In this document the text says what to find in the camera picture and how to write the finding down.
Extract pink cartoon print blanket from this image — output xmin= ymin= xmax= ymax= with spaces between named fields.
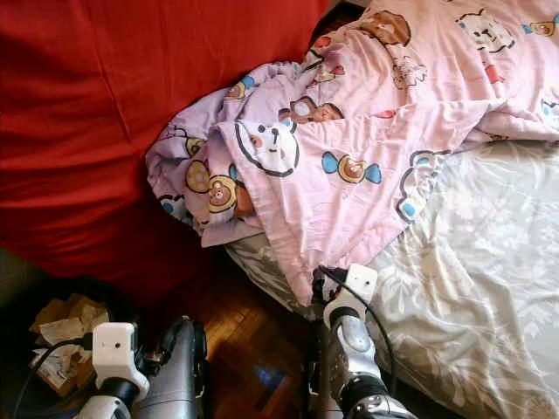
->
xmin=146 ymin=0 xmax=559 ymax=306

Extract silver robot right leg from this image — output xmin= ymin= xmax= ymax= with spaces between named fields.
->
xmin=306 ymin=327 xmax=337 ymax=419

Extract silver robot leg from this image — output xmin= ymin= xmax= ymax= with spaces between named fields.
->
xmin=135 ymin=316 xmax=210 ymax=419
xmin=306 ymin=327 xmax=337 ymax=419

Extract beige floral bed sheet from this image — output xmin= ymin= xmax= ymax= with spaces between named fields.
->
xmin=224 ymin=140 xmax=559 ymax=419

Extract silver robot left leg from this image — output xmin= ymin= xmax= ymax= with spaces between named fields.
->
xmin=135 ymin=316 xmax=210 ymax=419

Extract black waste bin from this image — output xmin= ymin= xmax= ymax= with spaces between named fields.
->
xmin=0 ymin=278 xmax=123 ymax=419

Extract crumpled white paper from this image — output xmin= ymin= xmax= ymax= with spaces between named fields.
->
xmin=39 ymin=316 xmax=88 ymax=346

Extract brown cardboard scraps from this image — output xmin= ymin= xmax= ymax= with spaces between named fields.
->
xmin=31 ymin=295 xmax=110 ymax=394

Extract large red cushion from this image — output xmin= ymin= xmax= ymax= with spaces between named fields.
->
xmin=0 ymin=0 xmax=333 ymax=302

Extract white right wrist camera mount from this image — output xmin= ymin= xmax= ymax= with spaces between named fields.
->
xmin=323 ymin=264 xmax=378 ymax=328

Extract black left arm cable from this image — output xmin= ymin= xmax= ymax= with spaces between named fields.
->
xmin=10 ymin=336 xmax=95 ymax=419

